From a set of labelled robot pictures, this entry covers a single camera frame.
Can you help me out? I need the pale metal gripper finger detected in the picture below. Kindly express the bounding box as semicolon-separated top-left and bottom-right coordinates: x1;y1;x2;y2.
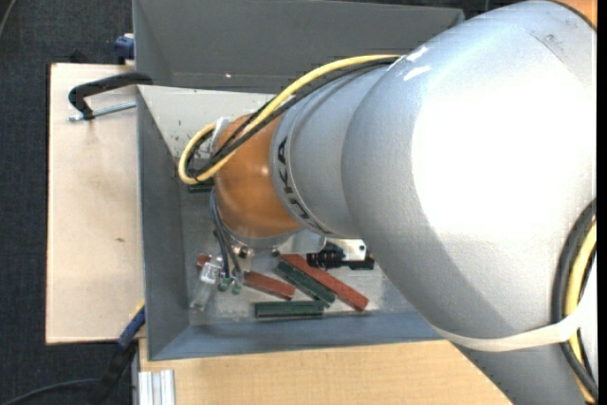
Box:
190;258;223;312

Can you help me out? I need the red-brown flat block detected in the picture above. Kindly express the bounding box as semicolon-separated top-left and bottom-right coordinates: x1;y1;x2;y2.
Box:
195;252;297;302
278;253;371;313

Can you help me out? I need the dark green flat block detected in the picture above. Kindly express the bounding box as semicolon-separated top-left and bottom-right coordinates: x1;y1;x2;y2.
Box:
253;300;330;322
272;260;338;308

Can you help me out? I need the grey metal bin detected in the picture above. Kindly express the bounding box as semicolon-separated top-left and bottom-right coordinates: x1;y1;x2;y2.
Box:
131;0;467;362

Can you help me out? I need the pale wood flat board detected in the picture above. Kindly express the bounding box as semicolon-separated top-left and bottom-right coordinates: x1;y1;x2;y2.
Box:
45;62;147;345

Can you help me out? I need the black cylinder on white bracket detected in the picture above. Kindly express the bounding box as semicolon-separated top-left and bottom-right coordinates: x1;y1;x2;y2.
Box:
303;238;377;272

